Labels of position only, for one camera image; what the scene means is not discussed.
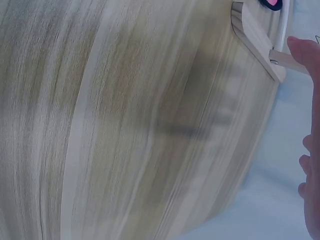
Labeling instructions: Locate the person's right hand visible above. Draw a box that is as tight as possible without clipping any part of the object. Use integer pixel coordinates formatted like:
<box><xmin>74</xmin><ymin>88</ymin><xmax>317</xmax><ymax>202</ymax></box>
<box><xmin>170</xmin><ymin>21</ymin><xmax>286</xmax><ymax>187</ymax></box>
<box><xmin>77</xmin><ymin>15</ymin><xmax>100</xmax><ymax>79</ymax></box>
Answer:
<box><xmin>286</xmin><ymin>35</ymin><xmax>320</xmax><ymax>240</ymax></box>

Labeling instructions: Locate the wooden table leg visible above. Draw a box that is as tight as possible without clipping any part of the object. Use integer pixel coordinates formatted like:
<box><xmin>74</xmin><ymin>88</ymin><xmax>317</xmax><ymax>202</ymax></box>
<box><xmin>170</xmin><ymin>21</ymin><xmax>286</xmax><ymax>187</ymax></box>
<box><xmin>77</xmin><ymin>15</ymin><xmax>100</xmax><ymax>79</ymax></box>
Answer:
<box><xmin>269</xmin><ymin>48</ymin><xmax>311</xmax><ymax>76</ymax></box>

